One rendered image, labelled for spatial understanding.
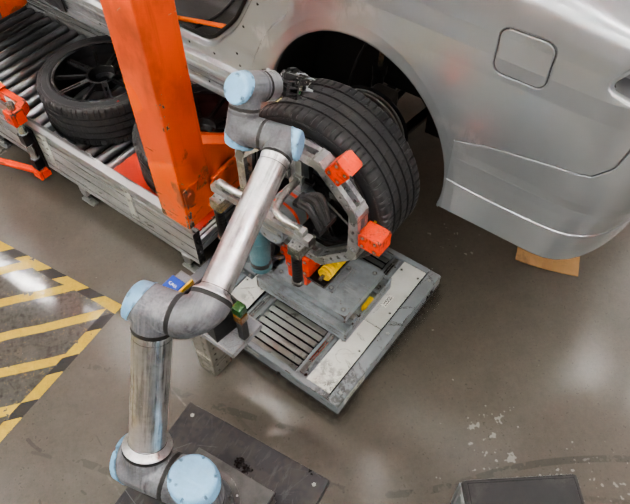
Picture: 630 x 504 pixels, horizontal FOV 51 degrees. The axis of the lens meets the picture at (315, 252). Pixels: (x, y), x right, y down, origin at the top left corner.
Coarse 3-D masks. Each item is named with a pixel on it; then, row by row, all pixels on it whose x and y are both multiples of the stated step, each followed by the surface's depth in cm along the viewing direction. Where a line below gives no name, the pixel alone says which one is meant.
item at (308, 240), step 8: (216, 192) 222; (224, 192) 219; (232, 200) 218; (272, 216) 212; (272, 224) 212; (280, 224) 210; (288, 232) 209; (296, 240) 209; (304, 240) 206; (312, 240) 206
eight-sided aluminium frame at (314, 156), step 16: (304, 144) 213; (240, 160) 235; (304, 160) 211; (320, 160) 208; (240, 176) 243; (336, 192) 212; (352, 192) 214; (352, 208) 212; (368, 208) 217; (352, 224) 218; (288, 240) 252; (352, 240) 226; (320, 256) 245; (336, 256) 238; (352, 256) 231
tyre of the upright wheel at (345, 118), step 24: (312, 96) 219; (336, 96) 218; (360, 96) 219; (288, 120) 217; (312, 120) 211; (336, 120) 211; (360, 120) 214; (384, 120) 218; (336, 144) 209; (360, 144) 211; (384, 144) 215; (408, 144) 222; (360, 168) 210; (384, 168) 214; (408, 168) 223; (384, 192) 215; (408, 192) 226; (384, 216) 220
